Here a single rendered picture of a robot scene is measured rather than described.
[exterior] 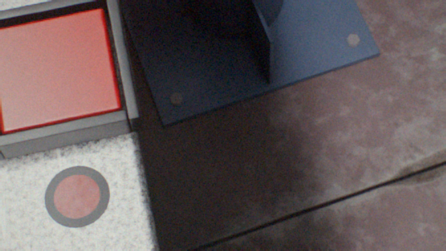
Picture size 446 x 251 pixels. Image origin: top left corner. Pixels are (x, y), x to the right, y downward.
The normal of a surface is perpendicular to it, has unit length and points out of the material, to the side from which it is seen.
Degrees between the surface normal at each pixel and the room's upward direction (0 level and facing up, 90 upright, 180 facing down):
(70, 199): 0
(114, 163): 0
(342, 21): 0
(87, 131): 90
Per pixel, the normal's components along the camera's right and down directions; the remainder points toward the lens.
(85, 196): -0.04, -0.40
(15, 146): 0.21, 0.89
